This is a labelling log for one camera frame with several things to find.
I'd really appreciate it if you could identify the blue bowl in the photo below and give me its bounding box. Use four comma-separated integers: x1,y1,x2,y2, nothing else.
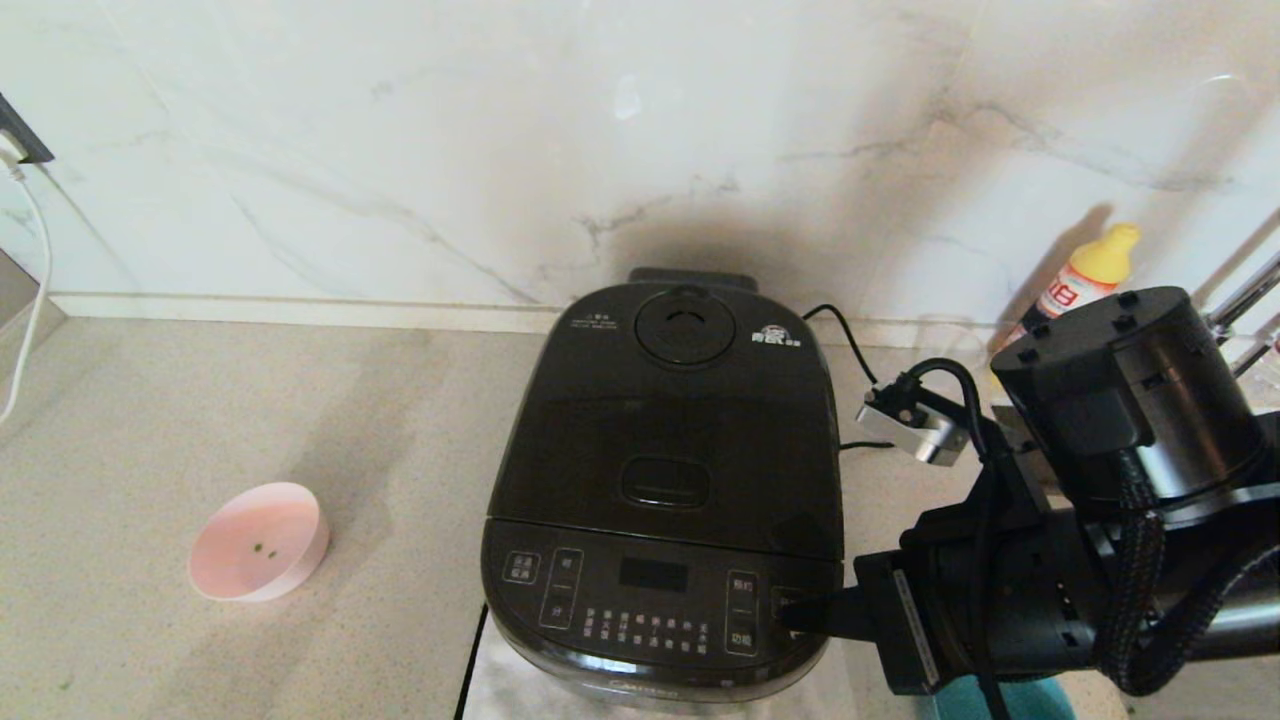
935,672,1079,720

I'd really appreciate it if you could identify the black rice cooker lid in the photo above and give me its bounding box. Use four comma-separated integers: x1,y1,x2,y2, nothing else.
490,268,844,561

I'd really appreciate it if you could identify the pink bowl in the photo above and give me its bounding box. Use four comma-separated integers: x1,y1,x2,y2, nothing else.
188,483,331,603

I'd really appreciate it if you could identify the white towel under cooker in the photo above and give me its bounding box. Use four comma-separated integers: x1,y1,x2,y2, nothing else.
465,620,857,720

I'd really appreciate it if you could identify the white towel in sink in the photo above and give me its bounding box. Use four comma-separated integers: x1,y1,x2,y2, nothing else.
1150,650,1280,720

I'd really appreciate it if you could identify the clear plastic cup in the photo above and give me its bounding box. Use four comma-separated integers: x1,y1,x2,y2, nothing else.
918,318,991,366

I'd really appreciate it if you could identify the yellow orange squeeze bottle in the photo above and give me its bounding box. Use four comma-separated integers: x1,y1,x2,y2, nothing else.
1000,222,1141,346

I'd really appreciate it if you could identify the chrome faucet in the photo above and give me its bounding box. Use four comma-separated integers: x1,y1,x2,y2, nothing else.
1205,255,1280,376

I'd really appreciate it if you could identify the grey metal panel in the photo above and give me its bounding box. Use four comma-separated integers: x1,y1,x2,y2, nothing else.
0,250,66,381

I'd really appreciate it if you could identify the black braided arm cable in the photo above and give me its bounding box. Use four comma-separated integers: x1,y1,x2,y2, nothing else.
1093,450,1280,698

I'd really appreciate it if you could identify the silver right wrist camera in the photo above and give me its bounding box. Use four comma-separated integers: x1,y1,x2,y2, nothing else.
857,388,969,468

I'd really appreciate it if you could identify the black power cable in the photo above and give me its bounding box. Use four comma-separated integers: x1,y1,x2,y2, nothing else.
803,305,896,449

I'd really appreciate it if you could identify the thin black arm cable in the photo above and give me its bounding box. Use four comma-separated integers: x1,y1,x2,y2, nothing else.
905,357,1006,720

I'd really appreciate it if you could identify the white power cable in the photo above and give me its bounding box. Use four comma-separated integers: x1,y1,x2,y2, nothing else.
0,160,53,426

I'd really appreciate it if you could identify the grey wall socket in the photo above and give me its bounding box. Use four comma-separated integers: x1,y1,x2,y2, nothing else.
0,95,53,166

